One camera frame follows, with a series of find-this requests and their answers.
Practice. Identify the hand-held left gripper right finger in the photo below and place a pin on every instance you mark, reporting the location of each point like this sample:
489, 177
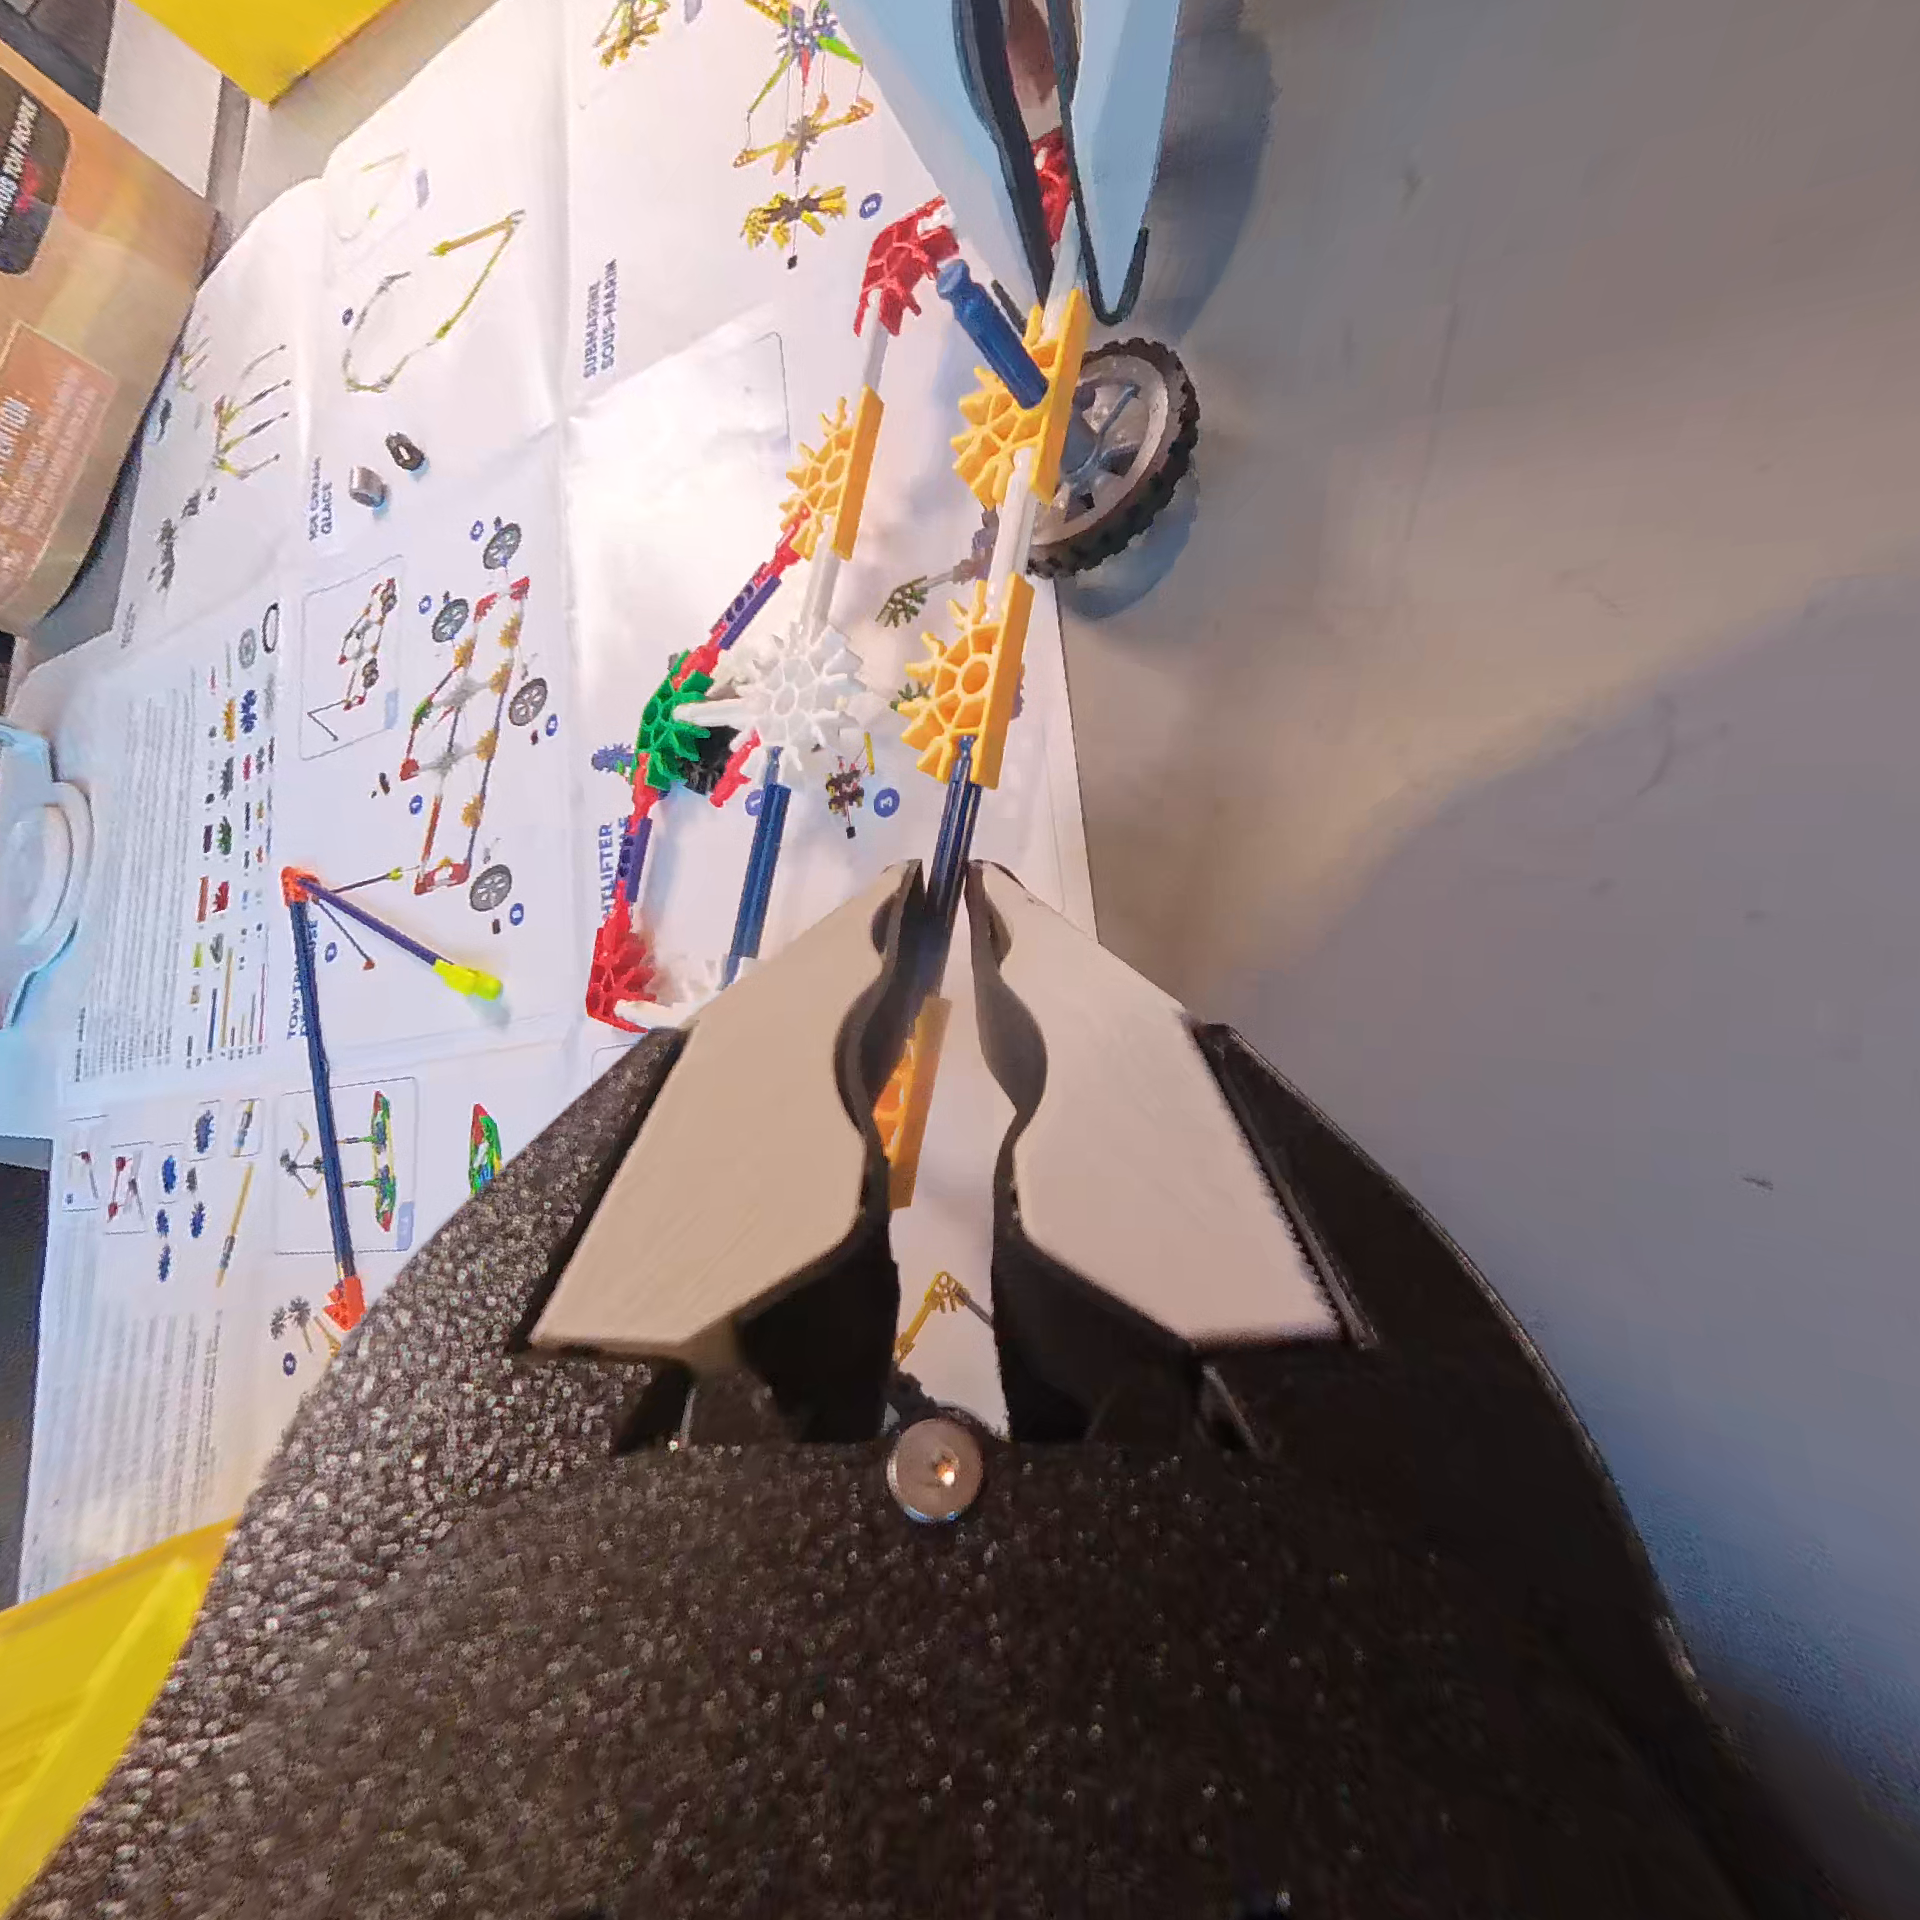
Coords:
1186, 1201

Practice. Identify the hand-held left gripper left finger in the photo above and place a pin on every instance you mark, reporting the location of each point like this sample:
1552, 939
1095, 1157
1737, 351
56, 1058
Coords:
706, 1201

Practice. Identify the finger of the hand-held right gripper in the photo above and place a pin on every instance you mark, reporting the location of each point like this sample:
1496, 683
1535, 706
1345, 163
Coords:
1126, 152
914, 59

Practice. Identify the colourful rod and connector model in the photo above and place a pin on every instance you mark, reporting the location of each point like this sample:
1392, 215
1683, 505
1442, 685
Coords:
797, 683

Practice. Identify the grey desk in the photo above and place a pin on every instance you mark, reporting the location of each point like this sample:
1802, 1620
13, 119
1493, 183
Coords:
1499, 601

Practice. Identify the white instruction sheet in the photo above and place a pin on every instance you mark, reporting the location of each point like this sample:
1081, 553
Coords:
601, 332

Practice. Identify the blue rods with orange connector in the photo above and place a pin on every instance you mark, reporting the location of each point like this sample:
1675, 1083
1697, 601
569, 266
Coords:
301, 889

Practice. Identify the yellow plastic bin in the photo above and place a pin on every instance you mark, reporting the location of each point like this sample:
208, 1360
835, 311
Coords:
77, 1740
257, 36

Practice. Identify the white stand base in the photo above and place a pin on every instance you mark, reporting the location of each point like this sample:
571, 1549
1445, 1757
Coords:
25, 872

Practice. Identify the colourful cardboard toy box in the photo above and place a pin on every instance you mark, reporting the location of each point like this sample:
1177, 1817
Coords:
93, 361

